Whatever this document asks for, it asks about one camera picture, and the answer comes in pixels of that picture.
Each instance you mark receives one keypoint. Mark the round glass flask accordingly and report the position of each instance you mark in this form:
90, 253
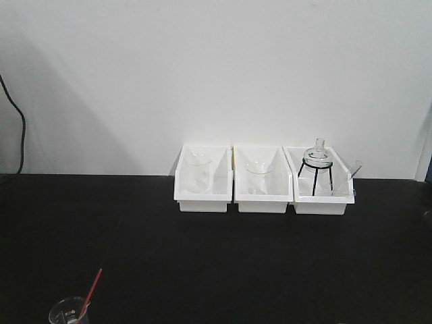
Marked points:
318, 156

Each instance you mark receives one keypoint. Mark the front glass beaker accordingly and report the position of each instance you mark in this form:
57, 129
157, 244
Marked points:
69, 310

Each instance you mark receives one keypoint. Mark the white plastic bin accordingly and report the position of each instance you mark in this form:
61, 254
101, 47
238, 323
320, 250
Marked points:
280, 192
219, 193
325, 201

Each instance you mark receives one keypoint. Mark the right white plastic bin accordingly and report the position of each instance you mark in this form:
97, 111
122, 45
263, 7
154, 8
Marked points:
325, 201

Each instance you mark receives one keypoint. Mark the middle white plastic bin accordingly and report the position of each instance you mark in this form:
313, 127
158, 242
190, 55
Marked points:
280, 192

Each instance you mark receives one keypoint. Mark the red plastic spoon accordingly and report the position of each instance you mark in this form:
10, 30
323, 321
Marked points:
89, 295

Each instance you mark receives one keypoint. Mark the black metal tripod stand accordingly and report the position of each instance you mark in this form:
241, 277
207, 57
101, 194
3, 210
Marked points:
317, 168

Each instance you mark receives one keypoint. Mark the glass beaker in left bin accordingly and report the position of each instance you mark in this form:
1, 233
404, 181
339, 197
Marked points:
197, 166

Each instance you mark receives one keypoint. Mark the glass beaker in middle bin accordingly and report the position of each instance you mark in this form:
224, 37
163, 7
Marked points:
257, 173

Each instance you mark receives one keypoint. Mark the glass beaker in bin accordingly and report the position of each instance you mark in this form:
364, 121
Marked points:
257, 173
197, 166

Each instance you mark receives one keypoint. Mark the left white plastic bin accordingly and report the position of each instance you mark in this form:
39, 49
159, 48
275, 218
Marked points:
219, 193

